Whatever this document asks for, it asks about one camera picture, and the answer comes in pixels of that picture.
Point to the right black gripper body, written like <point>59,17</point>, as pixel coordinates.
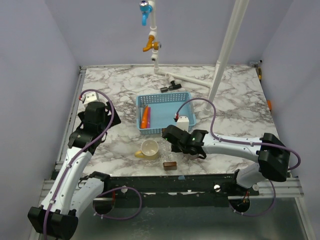
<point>178,149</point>

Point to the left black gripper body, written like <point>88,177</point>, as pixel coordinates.
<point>105,125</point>

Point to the purple plastic cup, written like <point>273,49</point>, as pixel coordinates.
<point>201,156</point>

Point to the clear tray with brown ends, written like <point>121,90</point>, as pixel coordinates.
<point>167,157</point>

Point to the yellow ceramic mug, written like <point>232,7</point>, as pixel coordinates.
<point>149,150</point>

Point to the light blue plastic basket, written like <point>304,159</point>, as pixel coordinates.
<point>163,108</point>

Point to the orange toothpaste tube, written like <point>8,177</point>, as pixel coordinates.
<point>145,118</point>

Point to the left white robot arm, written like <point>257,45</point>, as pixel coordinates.
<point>58,214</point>

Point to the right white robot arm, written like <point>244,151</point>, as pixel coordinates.
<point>269,156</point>

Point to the black tee valve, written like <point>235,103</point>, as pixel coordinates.
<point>170,88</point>

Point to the white horizontal pipe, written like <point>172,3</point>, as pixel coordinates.
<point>173,76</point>

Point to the white vertical pipe with fittings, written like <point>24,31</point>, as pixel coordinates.
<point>154,33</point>

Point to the orange brass tap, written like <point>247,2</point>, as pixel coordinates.
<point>152,44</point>

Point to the yellow tool in corner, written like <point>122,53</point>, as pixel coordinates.
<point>257,66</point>

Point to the blue tap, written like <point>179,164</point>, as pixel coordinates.
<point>145,8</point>

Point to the white diagonal pole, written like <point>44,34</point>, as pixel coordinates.
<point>237,16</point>

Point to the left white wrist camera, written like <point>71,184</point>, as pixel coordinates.
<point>89,97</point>

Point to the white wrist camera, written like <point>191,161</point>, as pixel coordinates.
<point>183,123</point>
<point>89,97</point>

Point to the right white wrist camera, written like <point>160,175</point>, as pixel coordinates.
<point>183,123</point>

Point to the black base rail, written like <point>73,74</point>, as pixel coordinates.
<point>103,191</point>

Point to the orange clip on wall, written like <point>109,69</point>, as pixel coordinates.
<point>269,105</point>

